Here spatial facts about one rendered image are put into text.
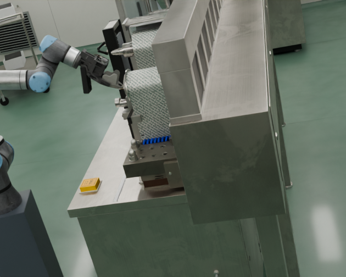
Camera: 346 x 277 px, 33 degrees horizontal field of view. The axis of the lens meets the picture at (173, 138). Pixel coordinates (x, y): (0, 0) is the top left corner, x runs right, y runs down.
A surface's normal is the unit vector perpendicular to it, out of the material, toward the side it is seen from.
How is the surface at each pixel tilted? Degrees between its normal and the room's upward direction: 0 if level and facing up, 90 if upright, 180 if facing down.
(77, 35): 90
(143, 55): 92
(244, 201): 90
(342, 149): 0
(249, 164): 90
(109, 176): 0
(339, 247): 0
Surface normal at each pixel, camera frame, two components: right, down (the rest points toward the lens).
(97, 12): -0.12, 0.44
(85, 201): -0.22, -0.88
